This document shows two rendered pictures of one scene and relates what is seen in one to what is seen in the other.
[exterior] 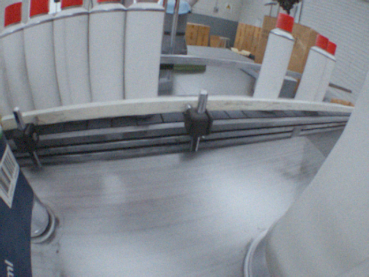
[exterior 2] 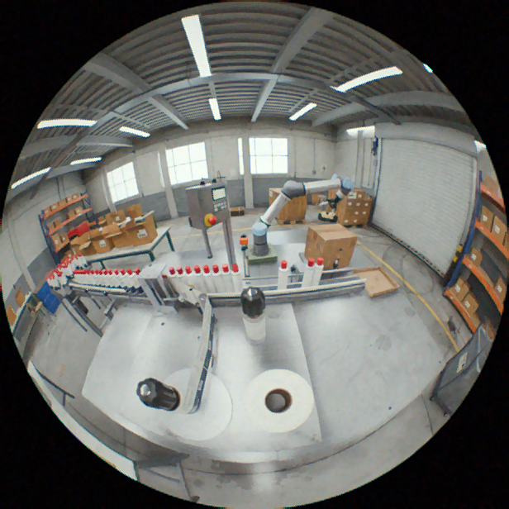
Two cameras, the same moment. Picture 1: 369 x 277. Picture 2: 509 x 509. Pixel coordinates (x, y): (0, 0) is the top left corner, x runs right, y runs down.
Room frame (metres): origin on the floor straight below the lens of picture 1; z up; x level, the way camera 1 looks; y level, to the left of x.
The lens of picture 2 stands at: (-0.26, -0.24, 1.52)
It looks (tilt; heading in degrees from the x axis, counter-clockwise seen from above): 32 degrees down; 22
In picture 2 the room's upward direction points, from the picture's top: 3 degrees counter-clockwise
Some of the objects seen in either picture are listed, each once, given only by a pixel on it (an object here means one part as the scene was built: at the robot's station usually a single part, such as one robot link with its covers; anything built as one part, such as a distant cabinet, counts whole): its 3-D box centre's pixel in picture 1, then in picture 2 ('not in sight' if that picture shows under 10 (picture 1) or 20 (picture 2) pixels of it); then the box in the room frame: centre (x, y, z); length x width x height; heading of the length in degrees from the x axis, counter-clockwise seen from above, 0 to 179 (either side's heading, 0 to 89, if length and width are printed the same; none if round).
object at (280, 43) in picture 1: (275, 62); (283, 277); (0.36, -0.15, 0.98); 0.05 x 0.05 x 0.20
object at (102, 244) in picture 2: not in sight; (103, 239); (0.31, 2.65, 0.97); 0.45 x 0.38 x 0.37; 31
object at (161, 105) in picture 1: (290, 105); (291, 290); (0.34, -0.21, 0.91); 1.07 x 0.01 x 0.02; 113
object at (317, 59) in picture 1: (313, 72); (308, 274); (0.41, -0.29, 0.98); 0.05 x 0.05 x 0.20
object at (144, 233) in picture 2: not in sight; (142, 229); (0.75, 1.91, 0.97); 0.51 x 0.39 x 0.37; 34
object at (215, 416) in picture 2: not in sight; (192, 404); (-0.36, 0.00, 0.89); 0.31 x 0.31 x 0.01
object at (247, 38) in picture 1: (261, 51); (349, 206); (4.49, -1.51, 0.57); 1.20 x 0.85 x 1.14; 121
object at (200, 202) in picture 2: not in sight; (208, 204); (0.30, 0.20, 1.38); 0.17 x 0.10 x 0.19; 168
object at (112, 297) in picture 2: not in sight; (116, 316); (-0.28, 1.37, 0.47); 1.17 x 0.38 x 0.94; 113
